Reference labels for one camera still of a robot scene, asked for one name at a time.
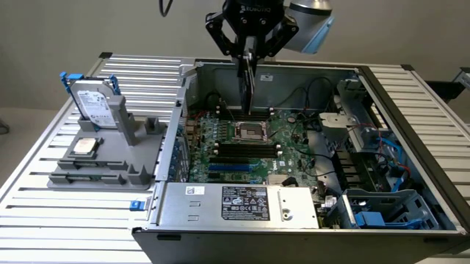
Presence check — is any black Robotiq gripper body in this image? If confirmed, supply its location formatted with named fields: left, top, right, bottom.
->
left=224, top=0, right=288, bottom=38

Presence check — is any CPU socket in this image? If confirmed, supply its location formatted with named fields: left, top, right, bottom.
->
left=233, top=120, right=274, bottom=142

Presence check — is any black RAM slot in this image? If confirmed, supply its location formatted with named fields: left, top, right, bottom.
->
left=217, top=148, right=284, bottom=153
left=218, top=145, right=284, bottom=150
left=217, top=152, right=284, bottom=157
left=218, top=142, right=284, bottom=147

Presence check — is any green motherboard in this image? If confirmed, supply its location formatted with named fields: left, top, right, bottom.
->
left=186, top=109, right=321, bottom=188

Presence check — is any hard disk with blue carrier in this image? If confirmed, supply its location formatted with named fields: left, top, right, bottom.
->
left=58, top=71, right=123, bottom=131

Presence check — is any black expansion slot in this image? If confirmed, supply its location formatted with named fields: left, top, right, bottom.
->
left=209, top=157, right=253, bottom=164

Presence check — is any grey parts rack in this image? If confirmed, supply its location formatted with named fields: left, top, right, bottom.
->
left=47, top=95, right=168, bottom=191

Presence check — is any blue expansion slot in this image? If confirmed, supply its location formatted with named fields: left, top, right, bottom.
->
left=208, top=163, right=253, bottom=172

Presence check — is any silver chipset heatsink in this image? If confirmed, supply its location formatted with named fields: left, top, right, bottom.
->
left=268, top=173, right=297, bottom=188

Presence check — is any silver CPU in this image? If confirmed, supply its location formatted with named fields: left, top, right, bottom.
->
left=71, top=137, right=103, bottom=155

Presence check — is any silver power supply box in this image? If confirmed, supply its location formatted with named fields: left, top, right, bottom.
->
left=156, top=182, right=321, bottom=230

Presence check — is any blue disk bay latch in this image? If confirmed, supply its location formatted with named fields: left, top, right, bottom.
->
left=354, top=211, right=388, bottom=228

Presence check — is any grey disk bay cage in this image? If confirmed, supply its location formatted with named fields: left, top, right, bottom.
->
left=326, top=188, right=441, bottom=230

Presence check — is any black open PC case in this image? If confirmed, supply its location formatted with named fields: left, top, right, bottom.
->
left=131, top=58, right=468, bottom=264

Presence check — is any black looped wire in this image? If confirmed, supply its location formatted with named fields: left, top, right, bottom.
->
left=293, top=77, right=336, bottom=111

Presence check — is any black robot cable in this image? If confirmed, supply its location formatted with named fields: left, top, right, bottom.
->
left=158, top=0, right=176, bottom=17

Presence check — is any silver metal drive bracket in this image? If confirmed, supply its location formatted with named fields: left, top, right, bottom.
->
left=317, top=79, right=392, bottom=151

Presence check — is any black long wire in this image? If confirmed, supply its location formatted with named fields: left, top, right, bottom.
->
left=292, top=131, right=354, bottom=167

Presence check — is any black neighbouring table frame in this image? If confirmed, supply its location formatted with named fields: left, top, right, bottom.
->
left=425, top=67, right=470, bottom=105

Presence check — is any blue SATA wire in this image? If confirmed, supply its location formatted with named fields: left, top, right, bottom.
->
left=377, top=134, right=409, bottom=194

